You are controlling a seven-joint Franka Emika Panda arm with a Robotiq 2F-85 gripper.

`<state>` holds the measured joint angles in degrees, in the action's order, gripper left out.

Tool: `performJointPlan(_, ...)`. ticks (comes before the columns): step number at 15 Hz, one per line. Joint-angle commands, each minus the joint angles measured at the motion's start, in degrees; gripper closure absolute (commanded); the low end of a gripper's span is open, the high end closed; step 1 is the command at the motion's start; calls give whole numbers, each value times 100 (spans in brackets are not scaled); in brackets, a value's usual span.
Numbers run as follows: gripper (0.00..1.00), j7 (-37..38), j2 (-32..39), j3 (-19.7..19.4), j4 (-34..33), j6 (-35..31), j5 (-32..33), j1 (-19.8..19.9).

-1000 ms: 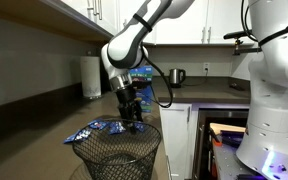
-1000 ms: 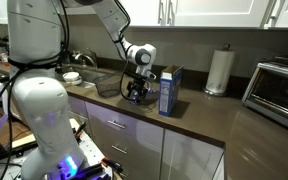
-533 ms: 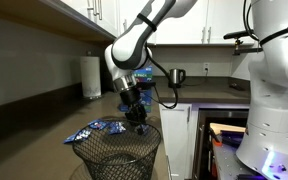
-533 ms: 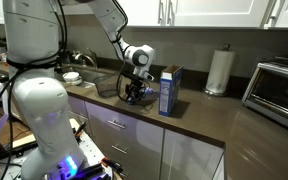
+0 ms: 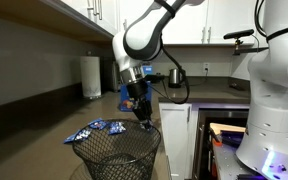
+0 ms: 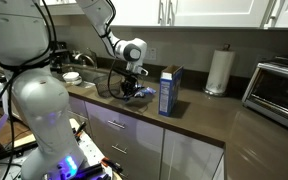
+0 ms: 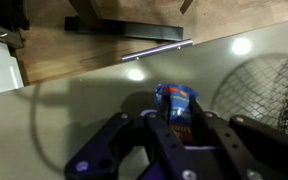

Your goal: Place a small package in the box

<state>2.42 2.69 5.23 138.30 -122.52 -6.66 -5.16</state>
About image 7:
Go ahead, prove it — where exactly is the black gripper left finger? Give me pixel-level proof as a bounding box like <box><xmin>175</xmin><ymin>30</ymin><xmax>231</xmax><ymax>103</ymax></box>
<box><xmin>63</xmin><ymin>110</ymin><xmax>198</xmax><ymax>180</ymax></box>

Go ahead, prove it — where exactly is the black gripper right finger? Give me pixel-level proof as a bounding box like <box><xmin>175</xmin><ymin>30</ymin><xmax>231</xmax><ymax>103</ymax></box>
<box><xmin>188</xmin><ymin>95</ymin><xmax>288</xmax><ymax>180</ymax></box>

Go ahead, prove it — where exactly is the blue snack package orange print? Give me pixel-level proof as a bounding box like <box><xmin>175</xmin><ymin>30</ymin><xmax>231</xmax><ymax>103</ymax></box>
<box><xmin>154</xmin><ymin>83</ymin><xmax>200</xmax><ymax>146</ymax></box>

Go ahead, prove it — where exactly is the silver bar drawer handle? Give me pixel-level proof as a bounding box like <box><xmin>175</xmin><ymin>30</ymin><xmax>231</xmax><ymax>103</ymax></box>
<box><xmin>121</xmin><ymin>38</ymin><xmax>194</xmax><ymax>63</ymax></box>

